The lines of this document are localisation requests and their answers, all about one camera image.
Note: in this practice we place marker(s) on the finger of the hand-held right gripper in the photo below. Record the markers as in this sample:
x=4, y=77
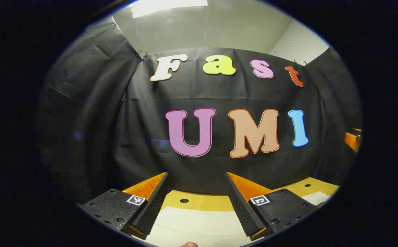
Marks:
x=352, y=140

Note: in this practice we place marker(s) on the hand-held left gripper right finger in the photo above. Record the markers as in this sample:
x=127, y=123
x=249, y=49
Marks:
x=241, y=209

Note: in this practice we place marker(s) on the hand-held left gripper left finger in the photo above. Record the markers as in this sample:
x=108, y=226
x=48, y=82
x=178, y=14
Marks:
x=152, y=209

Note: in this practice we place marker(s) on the black backdrop cloth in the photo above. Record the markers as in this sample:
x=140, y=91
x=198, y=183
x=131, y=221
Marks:
x=144, y=137

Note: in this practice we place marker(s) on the small black clip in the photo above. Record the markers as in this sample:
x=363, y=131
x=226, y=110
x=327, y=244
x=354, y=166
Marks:
x=300, y=63
x=142, y=55

